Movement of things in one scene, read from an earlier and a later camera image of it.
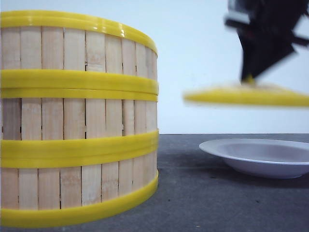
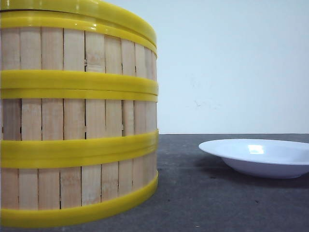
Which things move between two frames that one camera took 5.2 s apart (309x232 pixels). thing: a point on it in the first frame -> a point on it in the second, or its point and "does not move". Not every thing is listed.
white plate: x=261 y=158 does not move
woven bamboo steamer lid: x=248 y=92 -> x=98 y=8
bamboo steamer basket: x=47 y=189 does not move
